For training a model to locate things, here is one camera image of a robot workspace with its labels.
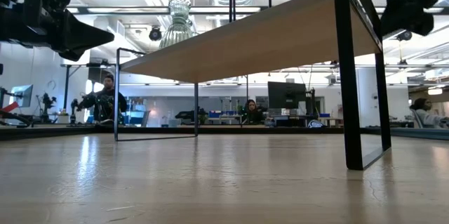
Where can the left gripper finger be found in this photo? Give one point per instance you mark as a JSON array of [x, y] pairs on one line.
[[80, 36]]

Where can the clear ribbed glass candle holder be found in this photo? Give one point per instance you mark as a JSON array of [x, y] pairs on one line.
[[179, 24]]

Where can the background black robot arm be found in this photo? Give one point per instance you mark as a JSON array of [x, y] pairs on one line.
[[47, 104]]

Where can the black ceiling spotlight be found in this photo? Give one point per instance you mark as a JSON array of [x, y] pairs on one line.
[[155, 34], [405, 36]]

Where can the person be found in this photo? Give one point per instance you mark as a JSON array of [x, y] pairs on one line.
[[426, 115], [252, 113], [105, 103]]

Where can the small lit monitor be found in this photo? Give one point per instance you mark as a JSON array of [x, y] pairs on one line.
[[21, 95]]

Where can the red object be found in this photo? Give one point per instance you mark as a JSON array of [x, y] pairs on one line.
[[6, 106]]

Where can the black curved tube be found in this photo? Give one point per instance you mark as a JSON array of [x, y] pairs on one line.
[[17, 116]]

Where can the long ceiling light fixture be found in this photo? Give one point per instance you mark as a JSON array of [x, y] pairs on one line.
[[217, 9]]

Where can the wooden shelf black metal legs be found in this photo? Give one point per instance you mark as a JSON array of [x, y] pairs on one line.
[[263, 41]]

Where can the white blue round object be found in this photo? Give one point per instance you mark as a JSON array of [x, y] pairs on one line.
[[315, 124]]

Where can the large black monitor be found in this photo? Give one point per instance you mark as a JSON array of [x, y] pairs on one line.
[[286, 97]]

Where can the black aluminium table frame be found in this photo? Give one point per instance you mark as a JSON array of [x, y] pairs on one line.
[[228, 130]]

